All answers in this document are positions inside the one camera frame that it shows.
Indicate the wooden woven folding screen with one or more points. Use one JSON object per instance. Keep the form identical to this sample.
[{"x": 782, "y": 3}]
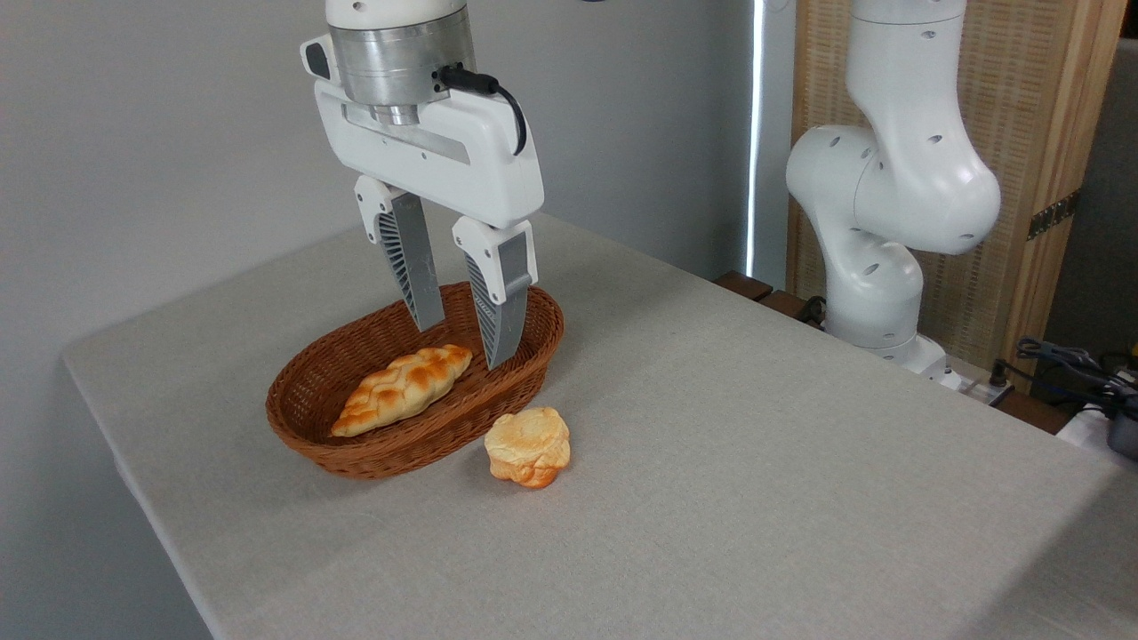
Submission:
[{"x": 1031, "y": 107}]

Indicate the brown oval wicker basket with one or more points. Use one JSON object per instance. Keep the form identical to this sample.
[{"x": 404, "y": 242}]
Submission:
[{"x": 391, "y": 453}]

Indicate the metal screen hinge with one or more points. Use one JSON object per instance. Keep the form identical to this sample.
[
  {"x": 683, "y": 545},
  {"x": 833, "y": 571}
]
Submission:
[{"x": 1053, "y": 214}]

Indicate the long braided bread loaf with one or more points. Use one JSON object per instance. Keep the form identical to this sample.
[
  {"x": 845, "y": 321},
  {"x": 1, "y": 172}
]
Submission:
[{"x": 400, "y": 389}]

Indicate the bright vertical light strip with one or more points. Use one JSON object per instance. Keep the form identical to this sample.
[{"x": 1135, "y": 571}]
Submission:
[{"x": 756, "y": 133}]

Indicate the small round bread bun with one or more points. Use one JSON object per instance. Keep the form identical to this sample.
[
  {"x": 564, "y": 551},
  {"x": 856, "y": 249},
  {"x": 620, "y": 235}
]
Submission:
[{"x": 529, "y": 444}]

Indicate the white power strip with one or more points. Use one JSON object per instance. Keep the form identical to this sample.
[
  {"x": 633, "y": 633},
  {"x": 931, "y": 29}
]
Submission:
[{"x": 978, "y": 387}]

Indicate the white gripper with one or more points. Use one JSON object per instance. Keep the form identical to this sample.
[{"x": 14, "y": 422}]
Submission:
[{"x": 462, "y": 164}]

